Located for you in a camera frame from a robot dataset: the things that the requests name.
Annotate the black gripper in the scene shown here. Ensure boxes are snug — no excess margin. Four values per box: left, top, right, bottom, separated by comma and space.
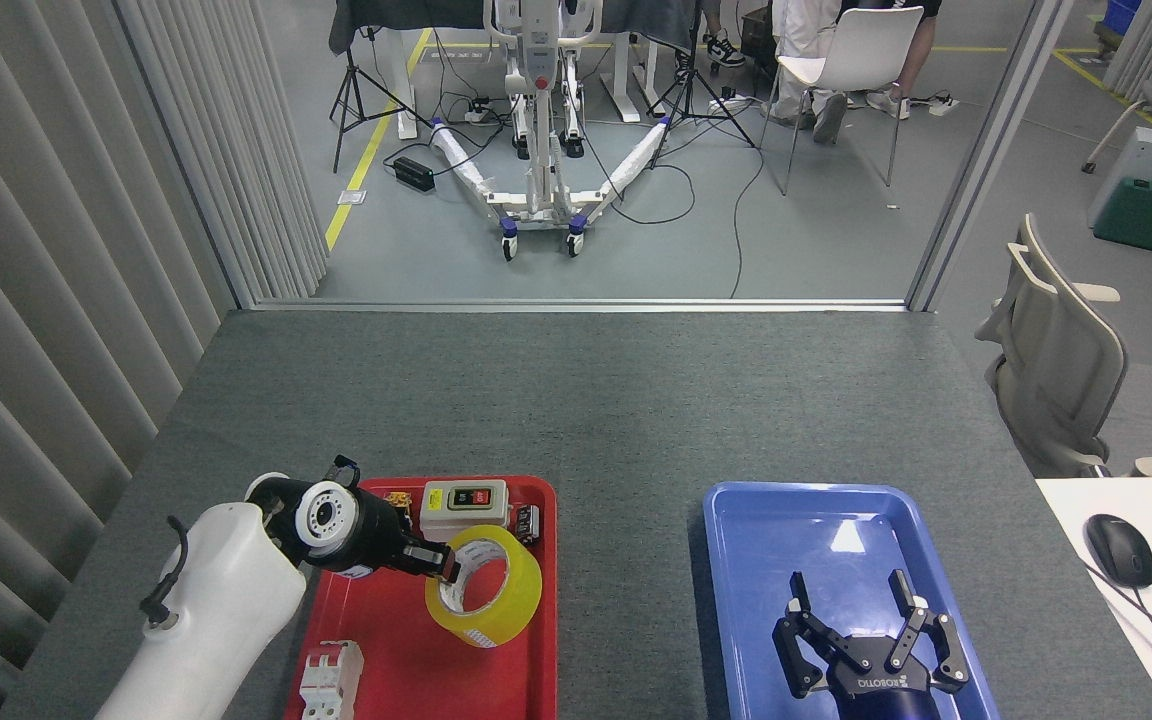
772, 570, 972, 720
341, 490, 462, 584

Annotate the yellow tape roll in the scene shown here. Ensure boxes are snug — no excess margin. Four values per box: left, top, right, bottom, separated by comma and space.
424, 524, 544, 649

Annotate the red plastic tray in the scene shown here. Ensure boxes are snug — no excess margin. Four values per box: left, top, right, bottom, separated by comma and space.
284, 476, 558, 720

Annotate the blue plastic tray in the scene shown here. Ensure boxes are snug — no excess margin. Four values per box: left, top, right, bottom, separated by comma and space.
703, 482, 1002, 720

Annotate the white circuit breaker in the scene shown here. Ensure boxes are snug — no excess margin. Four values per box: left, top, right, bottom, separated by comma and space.
299, 640, 365, 720

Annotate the white desk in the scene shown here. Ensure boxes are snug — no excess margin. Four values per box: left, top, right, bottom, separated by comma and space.
1036, 477, 1152, 720

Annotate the black computer mouse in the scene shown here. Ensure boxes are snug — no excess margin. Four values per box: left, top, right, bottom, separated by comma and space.
1084, 514, 1152, 589

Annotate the beige office chair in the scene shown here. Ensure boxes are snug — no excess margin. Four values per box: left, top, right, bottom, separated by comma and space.
976, 213, 1129, 479

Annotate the white stand on wheels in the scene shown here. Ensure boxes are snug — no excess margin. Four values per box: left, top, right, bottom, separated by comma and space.
429, 0, 672, 261

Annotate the black tripod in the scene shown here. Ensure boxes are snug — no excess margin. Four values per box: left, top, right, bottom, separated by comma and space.
329, 25, 433, 174
648, 0, 757, 169

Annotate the grey ribbed curtain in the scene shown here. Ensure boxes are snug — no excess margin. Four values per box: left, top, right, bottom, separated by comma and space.
0, 0, 329, 720

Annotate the person's foot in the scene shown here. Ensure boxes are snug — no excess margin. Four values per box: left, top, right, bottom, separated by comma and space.
701, 0, 748, 67

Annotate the white plastic chair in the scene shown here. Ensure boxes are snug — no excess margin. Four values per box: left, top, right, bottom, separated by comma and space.
758, 5, 925, 196

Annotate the person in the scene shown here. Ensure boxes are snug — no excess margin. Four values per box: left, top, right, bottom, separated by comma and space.
771, 0, 940, 144

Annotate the grey two-button switch box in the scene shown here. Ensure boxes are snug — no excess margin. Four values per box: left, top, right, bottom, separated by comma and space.
420, 480, 511, 531

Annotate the silver post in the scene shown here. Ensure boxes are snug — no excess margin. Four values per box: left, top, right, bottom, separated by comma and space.
906, 0, 1077, 312

